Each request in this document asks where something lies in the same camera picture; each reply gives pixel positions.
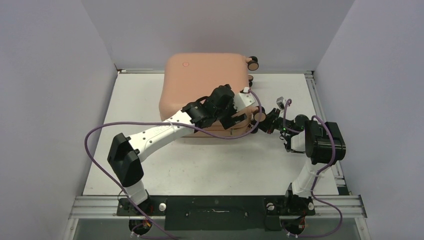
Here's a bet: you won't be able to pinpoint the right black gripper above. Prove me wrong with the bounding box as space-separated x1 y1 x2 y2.
251 108 294 135

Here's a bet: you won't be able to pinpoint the pink suitcase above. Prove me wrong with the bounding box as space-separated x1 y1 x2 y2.
159 53 259 139

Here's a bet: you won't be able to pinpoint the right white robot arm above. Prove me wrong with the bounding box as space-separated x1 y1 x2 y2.
254 109 346 214

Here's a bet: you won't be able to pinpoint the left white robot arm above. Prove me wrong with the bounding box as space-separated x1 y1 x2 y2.
107 84 256 215

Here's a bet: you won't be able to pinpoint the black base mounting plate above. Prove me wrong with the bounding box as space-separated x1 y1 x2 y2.
116 194 316 231

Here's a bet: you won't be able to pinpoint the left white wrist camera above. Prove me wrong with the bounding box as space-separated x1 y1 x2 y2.
233 87 259 112

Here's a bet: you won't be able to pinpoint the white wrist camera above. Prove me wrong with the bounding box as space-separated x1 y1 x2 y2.
276 96 287 110
233 87 259 112

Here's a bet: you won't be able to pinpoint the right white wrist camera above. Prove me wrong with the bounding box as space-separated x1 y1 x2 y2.
276 96 287 110

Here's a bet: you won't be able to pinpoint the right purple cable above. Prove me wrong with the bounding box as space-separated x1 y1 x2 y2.
282 98 344 239

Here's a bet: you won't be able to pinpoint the purple cable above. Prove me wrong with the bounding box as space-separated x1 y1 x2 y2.
282 98 344 239
84 89 263 240

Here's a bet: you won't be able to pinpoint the aluminium frame rail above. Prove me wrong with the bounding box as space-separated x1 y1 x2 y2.
62 69 372 240

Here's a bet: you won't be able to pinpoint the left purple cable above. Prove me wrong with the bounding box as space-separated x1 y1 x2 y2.
84 89 263 240

